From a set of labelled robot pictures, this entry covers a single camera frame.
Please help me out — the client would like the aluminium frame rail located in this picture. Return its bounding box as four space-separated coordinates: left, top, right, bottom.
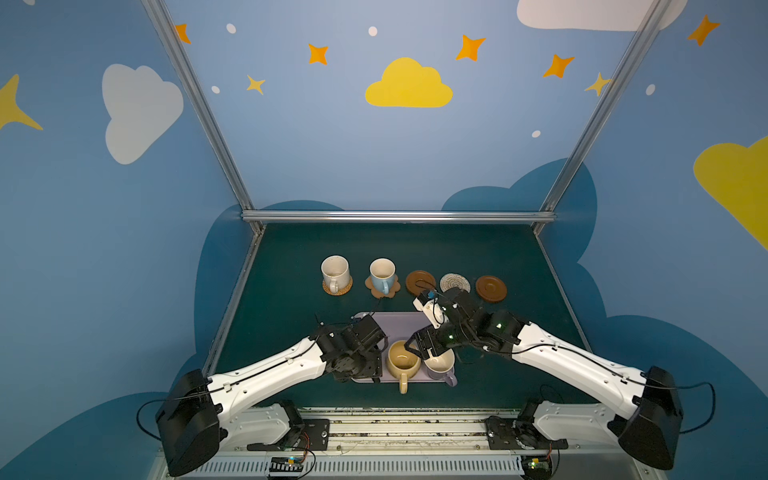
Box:
241 210 556 224

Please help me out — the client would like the yellow mug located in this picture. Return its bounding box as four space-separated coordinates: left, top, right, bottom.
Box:
386 340 422 395

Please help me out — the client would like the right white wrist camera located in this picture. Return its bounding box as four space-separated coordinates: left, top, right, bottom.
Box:
413 287 464 329

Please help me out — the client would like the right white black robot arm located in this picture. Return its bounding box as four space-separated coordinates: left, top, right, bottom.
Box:
407 300 684 470

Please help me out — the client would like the flower shaped cork coaster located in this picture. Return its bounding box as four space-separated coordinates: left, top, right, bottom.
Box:
364 277 403 301

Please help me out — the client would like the small circuit board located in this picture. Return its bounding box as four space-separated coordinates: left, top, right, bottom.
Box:
521 456 554 480
266 456 305 479

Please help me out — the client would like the white cream mug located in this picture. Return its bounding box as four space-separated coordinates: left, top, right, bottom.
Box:
321 255 352 289

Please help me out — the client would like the lavender mug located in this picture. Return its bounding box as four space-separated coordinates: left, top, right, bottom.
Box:
422 349 458 387

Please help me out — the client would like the brown wooden round coaster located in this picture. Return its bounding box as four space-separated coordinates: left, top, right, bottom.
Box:
475 275 508 303

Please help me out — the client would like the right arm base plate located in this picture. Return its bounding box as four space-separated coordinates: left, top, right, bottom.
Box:
484 416 569 451

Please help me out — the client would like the left small circuit board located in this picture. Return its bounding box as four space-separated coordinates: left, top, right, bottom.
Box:
266 456 305 479

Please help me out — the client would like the woven rattan round coaster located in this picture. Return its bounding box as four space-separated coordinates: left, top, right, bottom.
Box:
322 278 354 296

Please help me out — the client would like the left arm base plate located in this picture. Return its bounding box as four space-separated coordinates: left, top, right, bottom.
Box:
246 419 330 452

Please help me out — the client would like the dark wooden round coaster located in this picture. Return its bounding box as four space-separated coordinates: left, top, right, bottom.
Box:
406 270 436 297

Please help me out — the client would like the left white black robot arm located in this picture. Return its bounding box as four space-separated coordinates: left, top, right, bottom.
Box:
155 314 387 477

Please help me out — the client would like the light blue mug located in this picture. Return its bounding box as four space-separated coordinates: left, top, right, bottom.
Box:
369 258 396 296

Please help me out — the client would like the right small circuit board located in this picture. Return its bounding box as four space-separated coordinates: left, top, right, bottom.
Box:
521 456 554 480

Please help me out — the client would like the white woven round coaster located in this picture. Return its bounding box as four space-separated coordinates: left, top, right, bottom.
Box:
439 273 471 292

